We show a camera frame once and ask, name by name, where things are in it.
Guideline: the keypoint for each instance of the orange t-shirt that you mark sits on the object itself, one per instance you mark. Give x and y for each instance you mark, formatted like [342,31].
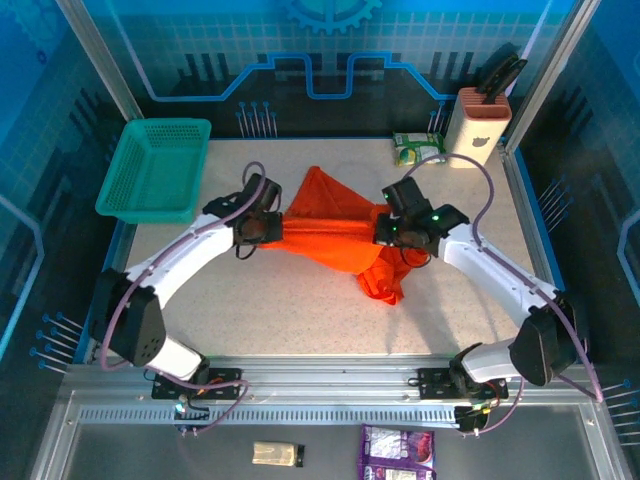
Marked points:
[330,235]

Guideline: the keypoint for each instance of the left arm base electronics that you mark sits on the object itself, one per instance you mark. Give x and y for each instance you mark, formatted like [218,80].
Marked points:
[190,412]

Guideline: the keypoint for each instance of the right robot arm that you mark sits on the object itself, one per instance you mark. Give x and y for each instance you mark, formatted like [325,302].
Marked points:
[490,270]

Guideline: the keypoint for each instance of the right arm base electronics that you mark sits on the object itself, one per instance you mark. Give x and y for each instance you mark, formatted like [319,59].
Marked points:
[472,417]

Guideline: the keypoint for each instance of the green snack packet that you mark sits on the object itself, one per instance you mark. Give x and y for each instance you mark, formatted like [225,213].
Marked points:
[419,149]

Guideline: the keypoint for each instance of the beige knife block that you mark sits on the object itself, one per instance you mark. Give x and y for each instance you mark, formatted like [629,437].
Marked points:
[472,135]

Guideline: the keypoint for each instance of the green plastic basket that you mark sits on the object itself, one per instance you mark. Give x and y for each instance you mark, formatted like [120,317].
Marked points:
[150,170]

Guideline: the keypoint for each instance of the purple snack packet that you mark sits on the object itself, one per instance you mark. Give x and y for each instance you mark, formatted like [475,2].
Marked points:
[395,452]

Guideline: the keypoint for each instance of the tan wrapped bar packet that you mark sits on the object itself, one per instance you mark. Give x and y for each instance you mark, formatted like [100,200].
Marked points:
[275,454]

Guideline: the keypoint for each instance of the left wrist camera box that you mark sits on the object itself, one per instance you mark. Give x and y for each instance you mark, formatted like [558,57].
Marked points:
[265,192]

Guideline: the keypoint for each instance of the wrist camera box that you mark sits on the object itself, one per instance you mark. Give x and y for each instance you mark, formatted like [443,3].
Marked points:
[407,195]
[265,192]

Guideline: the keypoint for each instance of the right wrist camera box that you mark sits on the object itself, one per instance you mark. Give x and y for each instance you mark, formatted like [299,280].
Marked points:
[407,195]

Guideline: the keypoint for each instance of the aluminium side rail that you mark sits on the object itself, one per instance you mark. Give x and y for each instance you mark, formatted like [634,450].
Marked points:
[116,245]
[515,175]

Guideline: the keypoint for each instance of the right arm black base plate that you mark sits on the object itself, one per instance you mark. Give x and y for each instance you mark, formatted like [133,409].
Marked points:
[435,384]

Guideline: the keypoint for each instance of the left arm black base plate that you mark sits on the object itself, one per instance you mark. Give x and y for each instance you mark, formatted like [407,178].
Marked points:
[225,384]

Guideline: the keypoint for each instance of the aluminium front frame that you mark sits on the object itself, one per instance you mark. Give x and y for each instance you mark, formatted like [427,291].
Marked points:
[325,380]

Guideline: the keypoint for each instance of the aluminium corner post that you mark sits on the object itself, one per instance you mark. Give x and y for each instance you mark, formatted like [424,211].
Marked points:
[550,65]
[100,60]

